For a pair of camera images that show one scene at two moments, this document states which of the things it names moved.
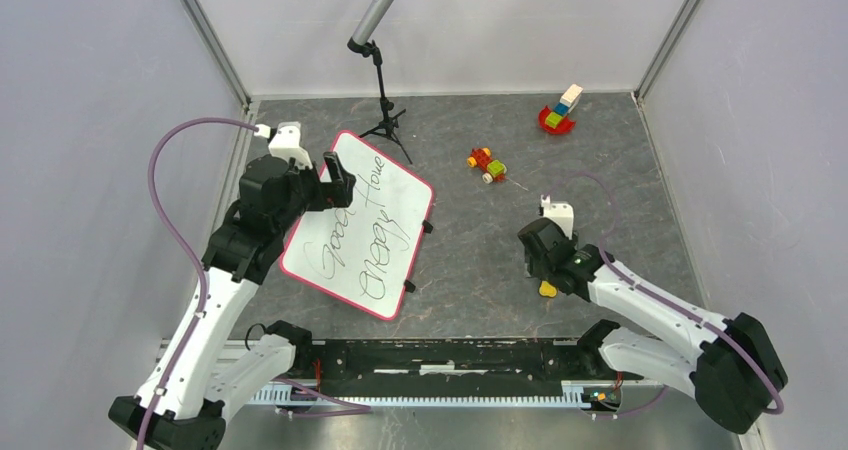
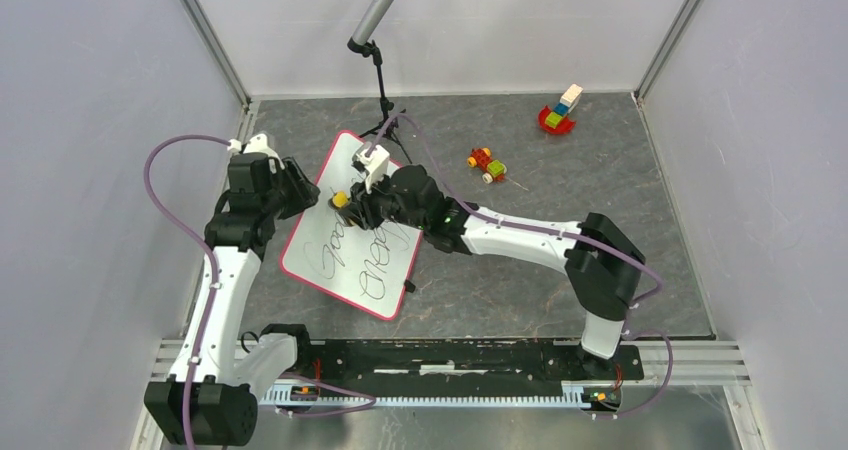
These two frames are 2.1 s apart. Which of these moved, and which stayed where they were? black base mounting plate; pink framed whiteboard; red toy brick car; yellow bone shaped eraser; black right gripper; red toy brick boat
Moved: yellow bone shaped eraser; black right gripper
Stayed: red toy brick boat; pink framed whiteboard; red toy brick car; black base mounting plate
